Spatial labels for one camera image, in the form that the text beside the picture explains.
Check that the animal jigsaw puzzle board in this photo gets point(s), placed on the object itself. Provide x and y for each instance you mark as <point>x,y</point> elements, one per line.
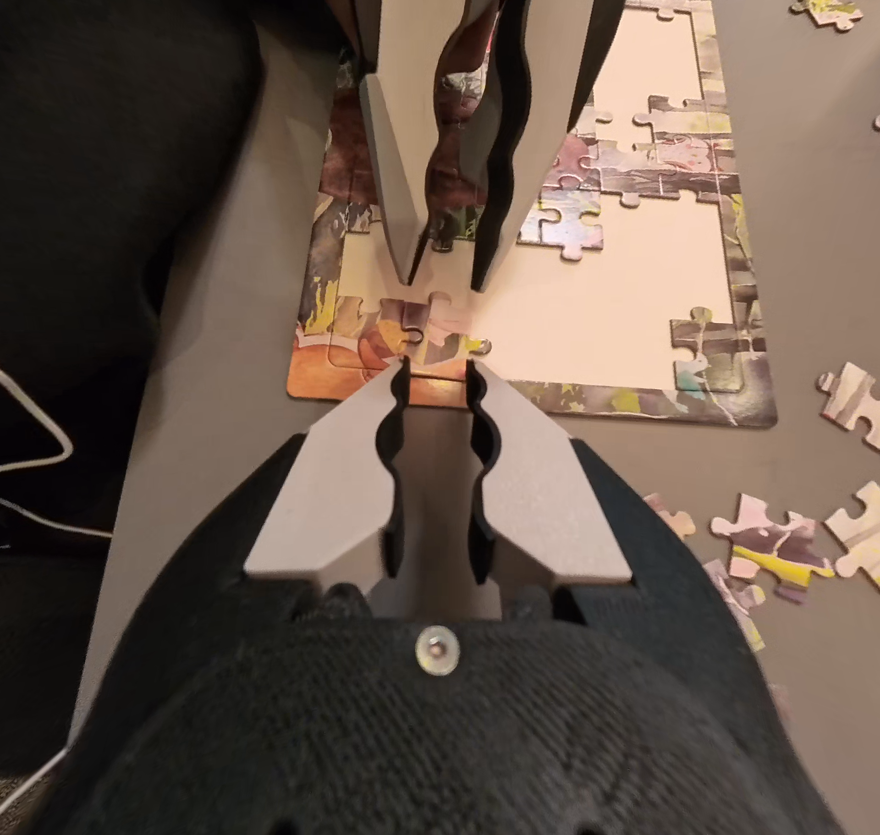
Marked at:
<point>619,285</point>

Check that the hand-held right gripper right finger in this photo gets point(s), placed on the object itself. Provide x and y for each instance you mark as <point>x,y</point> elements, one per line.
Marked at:
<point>550,512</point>

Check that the person's dark clothing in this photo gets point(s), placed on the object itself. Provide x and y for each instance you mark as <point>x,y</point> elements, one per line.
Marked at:
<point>103,161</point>

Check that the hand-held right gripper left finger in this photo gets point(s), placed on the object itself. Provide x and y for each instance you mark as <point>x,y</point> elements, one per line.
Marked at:
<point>323,505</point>

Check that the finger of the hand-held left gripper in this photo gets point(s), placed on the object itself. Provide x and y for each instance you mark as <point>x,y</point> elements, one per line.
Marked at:
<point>550,58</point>
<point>405,37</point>

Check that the jigsaw pieces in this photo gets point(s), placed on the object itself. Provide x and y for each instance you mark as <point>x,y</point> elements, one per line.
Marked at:
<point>770,539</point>

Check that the purple pink jigsaw piece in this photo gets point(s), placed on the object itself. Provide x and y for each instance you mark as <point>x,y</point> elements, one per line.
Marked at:
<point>440,330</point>

